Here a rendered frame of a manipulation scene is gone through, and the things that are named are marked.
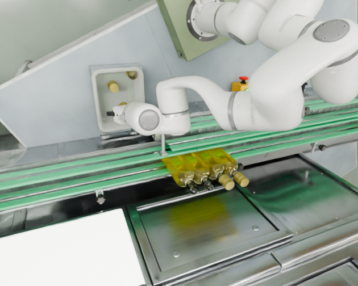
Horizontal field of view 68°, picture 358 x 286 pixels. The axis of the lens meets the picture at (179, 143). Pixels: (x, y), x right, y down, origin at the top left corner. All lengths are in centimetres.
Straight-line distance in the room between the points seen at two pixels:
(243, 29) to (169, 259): 66
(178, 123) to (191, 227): 41
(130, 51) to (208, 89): 51
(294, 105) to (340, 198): 81
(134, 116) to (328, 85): 39
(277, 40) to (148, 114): 33
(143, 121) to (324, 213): 79
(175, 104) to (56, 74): 52
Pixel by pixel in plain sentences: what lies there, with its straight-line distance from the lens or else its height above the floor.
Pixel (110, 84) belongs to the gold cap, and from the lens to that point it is 98.
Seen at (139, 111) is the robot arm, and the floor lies 119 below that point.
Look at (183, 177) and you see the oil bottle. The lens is 88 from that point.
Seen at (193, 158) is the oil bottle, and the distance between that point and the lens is 98.
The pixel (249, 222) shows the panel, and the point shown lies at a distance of 97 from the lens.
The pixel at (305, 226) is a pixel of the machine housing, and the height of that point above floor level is 128.
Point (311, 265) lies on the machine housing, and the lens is 94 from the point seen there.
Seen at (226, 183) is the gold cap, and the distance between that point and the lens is 89.
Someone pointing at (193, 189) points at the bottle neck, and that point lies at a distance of 88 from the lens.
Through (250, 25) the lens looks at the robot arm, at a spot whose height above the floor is 115.
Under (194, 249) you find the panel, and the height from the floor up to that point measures 125.
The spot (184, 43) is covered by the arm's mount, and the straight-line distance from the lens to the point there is 101.
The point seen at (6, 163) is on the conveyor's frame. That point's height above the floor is 86.
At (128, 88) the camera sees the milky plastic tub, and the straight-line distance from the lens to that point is 104.
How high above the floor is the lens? 175
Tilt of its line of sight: 55 degrees down
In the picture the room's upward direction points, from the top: 139 degrees clockwise
